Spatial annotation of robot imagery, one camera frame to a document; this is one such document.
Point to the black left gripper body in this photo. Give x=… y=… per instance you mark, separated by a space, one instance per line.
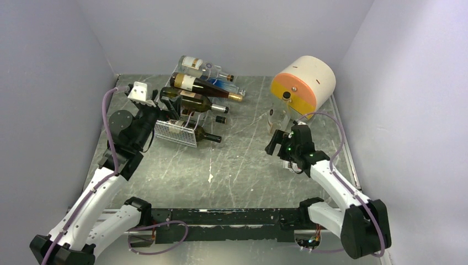
x=148 y=116

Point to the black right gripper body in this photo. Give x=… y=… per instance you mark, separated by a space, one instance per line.
x=290 y=150

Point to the clear bottle white gold label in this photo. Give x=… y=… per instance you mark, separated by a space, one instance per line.
x=279 y=114

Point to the brown bottle gold foil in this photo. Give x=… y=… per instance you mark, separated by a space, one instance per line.
x=197 y=85

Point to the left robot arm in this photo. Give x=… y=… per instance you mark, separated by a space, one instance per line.
x=77 y=238

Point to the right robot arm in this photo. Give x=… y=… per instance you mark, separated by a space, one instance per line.
x=361 y=223

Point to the dark green bottle black neck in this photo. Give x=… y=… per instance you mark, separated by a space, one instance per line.
x=189 y=130

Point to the clear bottle on rack top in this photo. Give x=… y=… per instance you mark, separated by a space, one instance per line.
x=202 y=69

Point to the blue clear bottle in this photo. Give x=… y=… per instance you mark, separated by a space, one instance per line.
x=227 y=86

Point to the white paper label sheet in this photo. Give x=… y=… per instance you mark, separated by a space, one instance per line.
x=292 y=167

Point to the cream orange yellow cylinder box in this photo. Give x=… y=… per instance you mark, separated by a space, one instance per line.
x=310 y=82

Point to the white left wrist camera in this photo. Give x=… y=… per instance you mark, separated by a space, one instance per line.
x=138 y=93

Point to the white wire wine rack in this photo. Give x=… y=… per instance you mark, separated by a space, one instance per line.
x=162 y=127

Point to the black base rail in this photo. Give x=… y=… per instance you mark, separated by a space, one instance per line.
x=279 y=224

